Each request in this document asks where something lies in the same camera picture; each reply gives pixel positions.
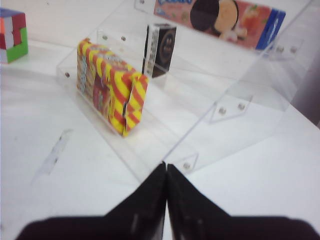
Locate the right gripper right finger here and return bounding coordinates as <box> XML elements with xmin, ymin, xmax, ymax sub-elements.
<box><xmin>166</xmin><ymin>164</ymin><xmax>320</xmax><ymax>240</ymax></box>

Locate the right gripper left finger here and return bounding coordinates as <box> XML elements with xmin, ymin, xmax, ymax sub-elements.
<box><xmin>17</xmin><ymin>162</ymin><xmax>167</xmax><ymax>240</ymax></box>

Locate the black tissue pack rear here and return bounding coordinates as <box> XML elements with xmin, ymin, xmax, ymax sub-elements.
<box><xmin>142</xmin><ymin>23</ymin><xmax>177</xmax><ymax>78</ymax></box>

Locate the red yellow striped snack pack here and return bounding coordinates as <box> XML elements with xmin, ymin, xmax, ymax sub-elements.
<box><xmin>76</xmin><ymin>38</ymin><xmax>149</xmax><ymax>137</ymax></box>

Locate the clear acrylic right shelf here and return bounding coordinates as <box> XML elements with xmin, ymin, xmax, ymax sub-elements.
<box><xmin>57</xmin><ymin>0</ymin><xmax>320</xmax><ymax>181</ymax></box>

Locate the blue orange sandwich cookie box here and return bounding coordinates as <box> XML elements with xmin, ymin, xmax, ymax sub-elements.
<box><xmin>153</xmin><ymin>0</ymin><xmax>286</xmax><ymax>50</ymax></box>

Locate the multicoloured puzzle cube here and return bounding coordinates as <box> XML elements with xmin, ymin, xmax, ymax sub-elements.
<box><xmin>0</xmin><ymin>7</ymin><xmax>29</xmax><ymax>64</ymax></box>

